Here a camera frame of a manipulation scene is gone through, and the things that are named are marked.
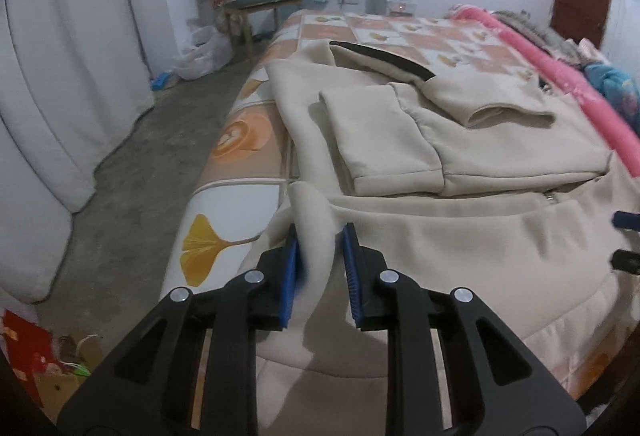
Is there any white curtain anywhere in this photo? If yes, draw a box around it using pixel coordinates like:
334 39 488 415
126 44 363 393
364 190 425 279
1 0 154 303

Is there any beige zip jacket black trim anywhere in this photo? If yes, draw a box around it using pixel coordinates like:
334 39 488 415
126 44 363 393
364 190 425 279
256 43 639 435

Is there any brown paper bag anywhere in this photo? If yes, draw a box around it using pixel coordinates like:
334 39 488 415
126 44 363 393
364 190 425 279
34 331 103 423

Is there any white plastic bag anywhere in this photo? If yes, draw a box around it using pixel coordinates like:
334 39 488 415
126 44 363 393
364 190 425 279
174 26 232 81

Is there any orange tile pattern bed sheet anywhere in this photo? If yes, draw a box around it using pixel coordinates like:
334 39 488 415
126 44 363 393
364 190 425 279
159 10 637 417

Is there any red paper bag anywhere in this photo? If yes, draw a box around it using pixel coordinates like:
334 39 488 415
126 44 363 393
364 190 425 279
2 309 56 408

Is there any white water dispenser base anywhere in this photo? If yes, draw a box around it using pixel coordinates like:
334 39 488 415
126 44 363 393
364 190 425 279
374 0 416 17

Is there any pink floral blanket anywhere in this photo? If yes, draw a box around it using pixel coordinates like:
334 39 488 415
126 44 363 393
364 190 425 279
447 4 640 177

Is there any teal blue garment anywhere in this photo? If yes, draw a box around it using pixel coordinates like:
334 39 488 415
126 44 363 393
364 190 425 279
584 63 640 134

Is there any small blue floor object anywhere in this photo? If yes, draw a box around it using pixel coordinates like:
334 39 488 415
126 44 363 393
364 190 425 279
151 71 181 92

